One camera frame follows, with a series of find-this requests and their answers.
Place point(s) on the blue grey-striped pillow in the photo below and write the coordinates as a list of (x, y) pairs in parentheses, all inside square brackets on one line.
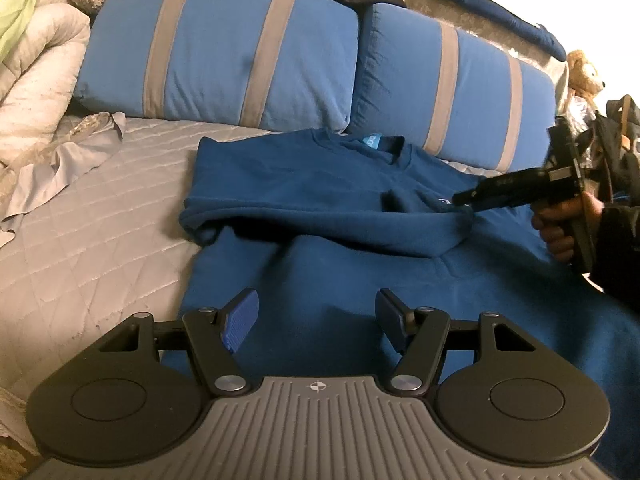
[(400, 70), (215, 45)]

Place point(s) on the white quilted duvet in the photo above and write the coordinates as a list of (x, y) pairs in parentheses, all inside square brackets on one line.
[(40, 60)]

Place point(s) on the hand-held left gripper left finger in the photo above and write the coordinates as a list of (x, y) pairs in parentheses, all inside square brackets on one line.
[(239, 317)]

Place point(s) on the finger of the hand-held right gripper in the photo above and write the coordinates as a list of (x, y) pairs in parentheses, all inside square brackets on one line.
[(495, 190)]

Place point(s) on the white fuzzy blanket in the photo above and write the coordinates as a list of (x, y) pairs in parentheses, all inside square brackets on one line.
[(482, 27)]

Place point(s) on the person's right hand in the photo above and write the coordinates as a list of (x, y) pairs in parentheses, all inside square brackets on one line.
[(552, 227)]

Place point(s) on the light green cloth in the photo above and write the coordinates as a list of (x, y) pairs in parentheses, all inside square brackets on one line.
[(20, 0)]

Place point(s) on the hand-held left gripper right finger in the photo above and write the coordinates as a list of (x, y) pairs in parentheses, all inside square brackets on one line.
[(392, 321)]

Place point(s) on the dark blue sweater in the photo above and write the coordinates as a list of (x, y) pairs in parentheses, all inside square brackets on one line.
[(325, 260)]

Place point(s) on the grey loose cloth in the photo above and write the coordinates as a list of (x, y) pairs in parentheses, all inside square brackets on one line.
[(65, 170)]

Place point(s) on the navy blue garment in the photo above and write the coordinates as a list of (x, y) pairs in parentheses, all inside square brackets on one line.
[(500, 5)]

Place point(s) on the brown teddy bear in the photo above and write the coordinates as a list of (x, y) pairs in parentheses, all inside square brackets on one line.
[(584, 72)]

